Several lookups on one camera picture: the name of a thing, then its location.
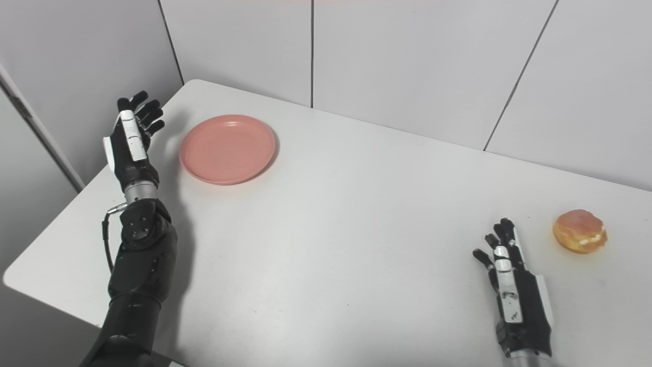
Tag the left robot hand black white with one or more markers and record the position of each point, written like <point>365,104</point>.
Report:
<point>130,148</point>

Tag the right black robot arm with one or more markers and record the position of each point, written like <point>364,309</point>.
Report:
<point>527,359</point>

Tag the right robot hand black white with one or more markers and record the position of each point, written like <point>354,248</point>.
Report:
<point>519,300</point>

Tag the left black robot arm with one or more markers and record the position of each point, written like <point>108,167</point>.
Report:
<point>135,275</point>

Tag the pink round plate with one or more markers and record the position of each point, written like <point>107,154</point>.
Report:
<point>227,149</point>

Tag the cream puff pastry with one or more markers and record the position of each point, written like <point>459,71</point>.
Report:
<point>579,231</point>

